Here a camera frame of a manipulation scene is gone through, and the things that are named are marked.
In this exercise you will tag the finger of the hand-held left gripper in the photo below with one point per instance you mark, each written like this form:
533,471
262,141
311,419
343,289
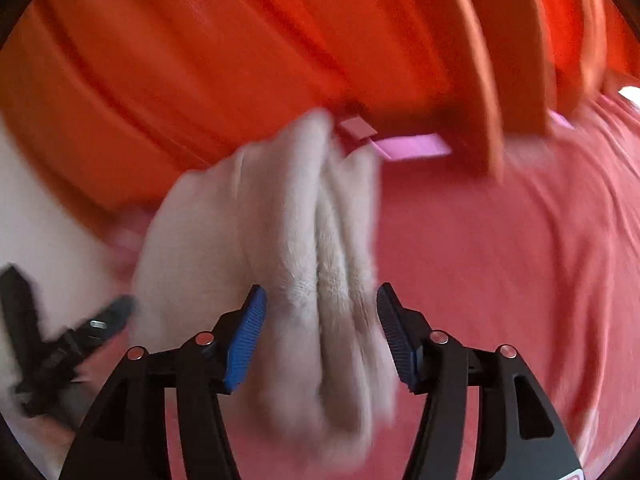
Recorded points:
107,320
20,310

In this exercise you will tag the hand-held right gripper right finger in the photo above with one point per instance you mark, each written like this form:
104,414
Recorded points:
395,340

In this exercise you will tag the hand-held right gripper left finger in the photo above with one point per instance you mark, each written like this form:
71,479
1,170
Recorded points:
245,345

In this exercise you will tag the white fluffy towel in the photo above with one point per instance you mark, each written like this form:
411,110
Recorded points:
300,220

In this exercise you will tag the pink printed bedsheet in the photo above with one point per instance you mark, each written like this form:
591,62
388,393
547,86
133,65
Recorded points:
500,260

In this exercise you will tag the orange curtain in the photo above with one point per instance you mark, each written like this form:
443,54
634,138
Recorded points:
200,60

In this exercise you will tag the wooden bed frame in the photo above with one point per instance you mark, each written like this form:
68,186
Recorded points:
475,85

